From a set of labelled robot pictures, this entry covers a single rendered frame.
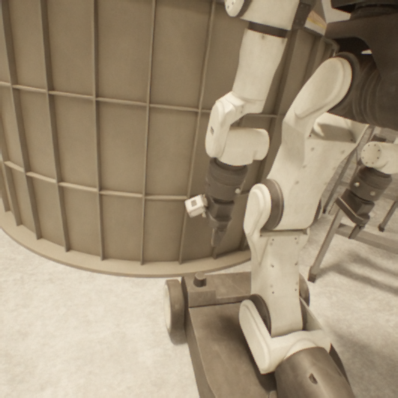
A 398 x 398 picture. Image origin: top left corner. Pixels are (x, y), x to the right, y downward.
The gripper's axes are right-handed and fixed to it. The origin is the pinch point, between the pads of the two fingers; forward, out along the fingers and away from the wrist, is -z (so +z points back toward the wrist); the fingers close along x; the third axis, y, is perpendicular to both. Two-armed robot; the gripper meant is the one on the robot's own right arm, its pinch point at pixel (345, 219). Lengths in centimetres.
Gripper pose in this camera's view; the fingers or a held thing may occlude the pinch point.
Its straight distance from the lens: 92.6
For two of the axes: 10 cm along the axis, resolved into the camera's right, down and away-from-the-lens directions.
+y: -9.6, -0.1, -2.7
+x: -2.0, -6.4, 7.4
